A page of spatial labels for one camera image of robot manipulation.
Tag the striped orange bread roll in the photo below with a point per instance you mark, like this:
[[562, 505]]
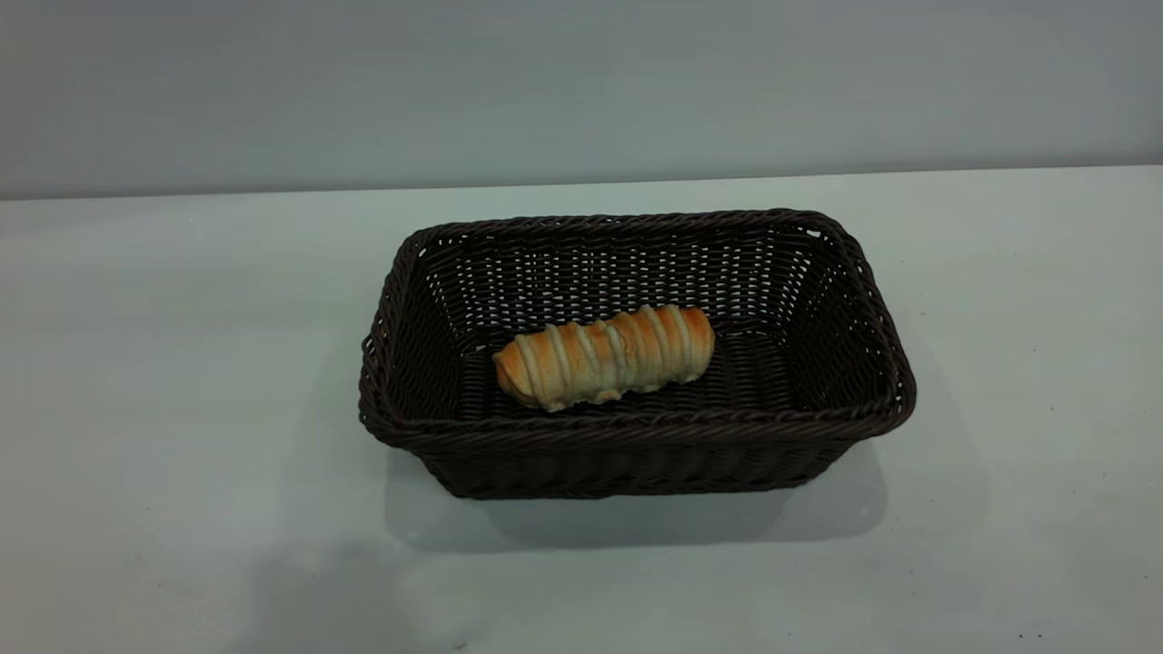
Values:
[[604, 356]]

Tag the dark brown woven basket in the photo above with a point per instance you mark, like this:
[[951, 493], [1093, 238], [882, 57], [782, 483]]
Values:
[[636, 445]]

